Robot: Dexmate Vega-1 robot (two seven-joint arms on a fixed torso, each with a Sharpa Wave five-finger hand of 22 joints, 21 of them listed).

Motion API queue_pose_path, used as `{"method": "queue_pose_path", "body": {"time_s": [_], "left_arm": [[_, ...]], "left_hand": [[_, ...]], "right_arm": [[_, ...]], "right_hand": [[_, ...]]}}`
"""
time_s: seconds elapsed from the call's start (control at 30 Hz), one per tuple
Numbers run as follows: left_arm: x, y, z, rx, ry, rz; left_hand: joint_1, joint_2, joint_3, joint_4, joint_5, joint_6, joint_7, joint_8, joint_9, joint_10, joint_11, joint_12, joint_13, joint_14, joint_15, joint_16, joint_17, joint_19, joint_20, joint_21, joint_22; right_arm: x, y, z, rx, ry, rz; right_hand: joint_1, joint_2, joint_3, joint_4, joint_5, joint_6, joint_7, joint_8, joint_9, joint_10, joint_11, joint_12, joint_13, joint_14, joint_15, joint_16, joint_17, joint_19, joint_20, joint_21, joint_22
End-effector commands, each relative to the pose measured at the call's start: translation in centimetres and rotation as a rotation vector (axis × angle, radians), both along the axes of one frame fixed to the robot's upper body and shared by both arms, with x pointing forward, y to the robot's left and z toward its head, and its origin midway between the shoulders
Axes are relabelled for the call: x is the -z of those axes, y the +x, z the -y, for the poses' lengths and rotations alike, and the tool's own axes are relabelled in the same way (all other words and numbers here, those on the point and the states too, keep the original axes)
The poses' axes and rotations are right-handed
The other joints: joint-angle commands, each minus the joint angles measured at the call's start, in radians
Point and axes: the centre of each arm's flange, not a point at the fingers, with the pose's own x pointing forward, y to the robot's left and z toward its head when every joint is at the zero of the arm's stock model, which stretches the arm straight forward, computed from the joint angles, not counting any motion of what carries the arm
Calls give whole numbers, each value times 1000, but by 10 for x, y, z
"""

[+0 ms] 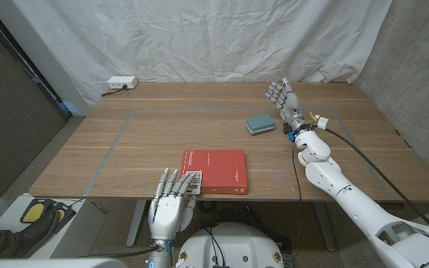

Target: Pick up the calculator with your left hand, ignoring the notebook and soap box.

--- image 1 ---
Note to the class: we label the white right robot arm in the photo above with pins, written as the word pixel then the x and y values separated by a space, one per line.
pixel 348 193

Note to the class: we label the white floor plate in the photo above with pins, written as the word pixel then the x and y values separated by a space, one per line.
pixel 84 223

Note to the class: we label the white calculator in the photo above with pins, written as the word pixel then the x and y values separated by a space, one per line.
pixel 198 185

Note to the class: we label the white backdrop cloth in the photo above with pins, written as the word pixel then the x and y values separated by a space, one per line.
pixel 199 41

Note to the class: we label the white power strip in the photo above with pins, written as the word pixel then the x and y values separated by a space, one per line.
pixel 122 82

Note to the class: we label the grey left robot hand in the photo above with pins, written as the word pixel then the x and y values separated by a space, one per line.
pixel 166 216

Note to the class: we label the dark brown door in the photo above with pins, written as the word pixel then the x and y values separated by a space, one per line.
pixel 9 123

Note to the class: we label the yellow foot pedal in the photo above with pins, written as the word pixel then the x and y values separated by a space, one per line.
pixel 65 214
pixel 34 212

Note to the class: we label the grey table leg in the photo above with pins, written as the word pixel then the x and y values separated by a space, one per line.
pixel 135 223
pixel 326 227

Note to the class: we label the dark shoe of person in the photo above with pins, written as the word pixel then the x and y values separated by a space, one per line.
pixel 9 238

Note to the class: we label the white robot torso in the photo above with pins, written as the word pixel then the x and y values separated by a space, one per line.
pixel 237 245

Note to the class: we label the red book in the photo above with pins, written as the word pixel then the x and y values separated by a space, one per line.
pixel 222 171

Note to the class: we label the white robot chest edge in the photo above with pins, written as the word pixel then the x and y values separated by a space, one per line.
pixel 50 263

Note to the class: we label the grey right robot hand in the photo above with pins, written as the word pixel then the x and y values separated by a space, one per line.
pixel 289 104

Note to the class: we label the teal sponge block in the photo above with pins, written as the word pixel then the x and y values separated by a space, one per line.
pixel 260 124

